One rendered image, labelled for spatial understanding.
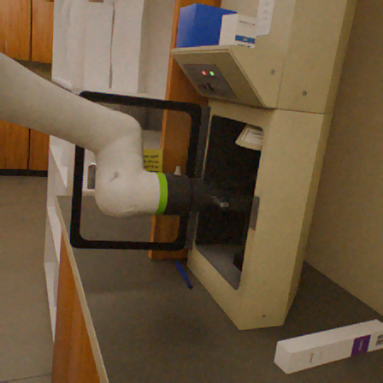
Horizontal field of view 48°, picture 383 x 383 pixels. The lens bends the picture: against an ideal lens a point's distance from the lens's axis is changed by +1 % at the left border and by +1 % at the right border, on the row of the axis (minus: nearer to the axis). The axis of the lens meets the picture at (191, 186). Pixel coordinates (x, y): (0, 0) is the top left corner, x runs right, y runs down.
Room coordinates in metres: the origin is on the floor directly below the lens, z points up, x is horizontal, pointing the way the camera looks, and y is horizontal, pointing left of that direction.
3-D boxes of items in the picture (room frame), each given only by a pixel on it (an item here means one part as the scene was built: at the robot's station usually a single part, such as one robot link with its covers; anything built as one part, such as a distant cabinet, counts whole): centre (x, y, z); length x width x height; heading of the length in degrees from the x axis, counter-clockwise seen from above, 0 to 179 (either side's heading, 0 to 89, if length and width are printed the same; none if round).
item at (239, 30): (0.87, -0.05, 1.54); 0.05 x 0.05 x 0.06; 32
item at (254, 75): (0.94, -0.02, 1.46); 0.32 x 0.11 x 0.10; 23
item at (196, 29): (1.03, 0.01, 1.56); 0.10 x 0.10 x 0.09; 23
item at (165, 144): (1.06, 0.15, 1.19); 0.30 x 0.01 x 0.40; 105
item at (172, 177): (0.89, 0.04, 1.20); 0.09 x 0.06 x 0.12; 23
